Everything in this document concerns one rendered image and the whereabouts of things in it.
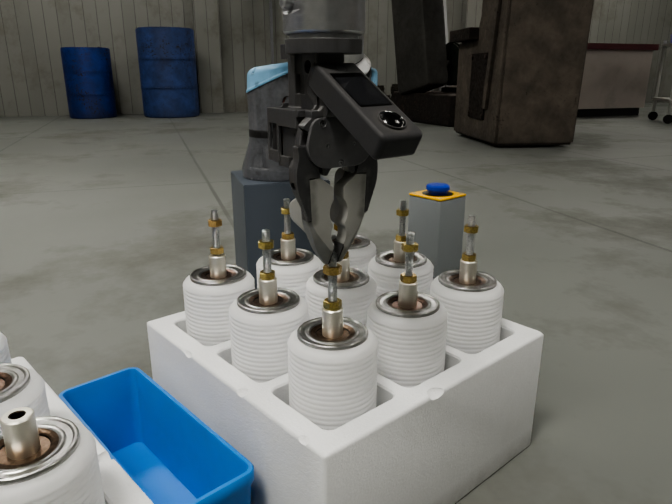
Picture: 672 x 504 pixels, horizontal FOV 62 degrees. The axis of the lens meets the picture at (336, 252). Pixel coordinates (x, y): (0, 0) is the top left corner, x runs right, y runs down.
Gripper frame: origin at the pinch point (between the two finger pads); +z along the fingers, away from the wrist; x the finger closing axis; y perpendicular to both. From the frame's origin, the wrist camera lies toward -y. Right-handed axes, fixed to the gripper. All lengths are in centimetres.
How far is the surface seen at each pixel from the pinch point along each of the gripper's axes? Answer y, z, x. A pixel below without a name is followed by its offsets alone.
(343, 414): -3.9, 16.0, 1.7
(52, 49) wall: 709, -39, -81
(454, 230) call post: 21.8, 9.0, -39.0
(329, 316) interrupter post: -0.1, 6.8, 0.9
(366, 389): -3.9, 14.1, -1.2
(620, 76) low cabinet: 338, -10, -617
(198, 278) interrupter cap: 23.9, 9.1, 6.0
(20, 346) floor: 73, 34, 26
